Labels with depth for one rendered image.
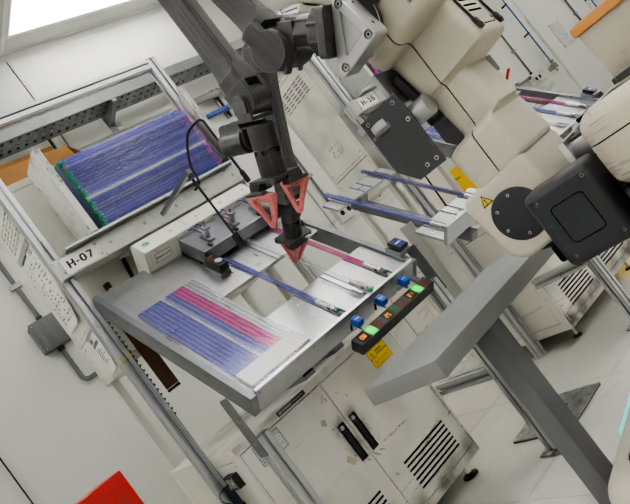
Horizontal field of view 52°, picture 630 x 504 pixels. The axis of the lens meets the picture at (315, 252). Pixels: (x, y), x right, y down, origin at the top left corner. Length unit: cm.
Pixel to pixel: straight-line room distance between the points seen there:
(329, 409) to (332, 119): 148
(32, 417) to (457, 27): 280
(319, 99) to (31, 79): 189
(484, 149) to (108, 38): 357
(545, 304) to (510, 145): 168
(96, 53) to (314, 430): 308
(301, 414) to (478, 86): 114
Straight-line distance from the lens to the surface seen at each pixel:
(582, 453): 161
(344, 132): 301
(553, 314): 285
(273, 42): 120
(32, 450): 345
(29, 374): 350
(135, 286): 209
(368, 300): 182
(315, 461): 199
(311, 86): 306
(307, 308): 183
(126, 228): 217
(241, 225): 215
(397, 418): 216
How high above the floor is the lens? 85
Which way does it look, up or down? 2 degrees up
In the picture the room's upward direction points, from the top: 37 degrees counter-clockwise
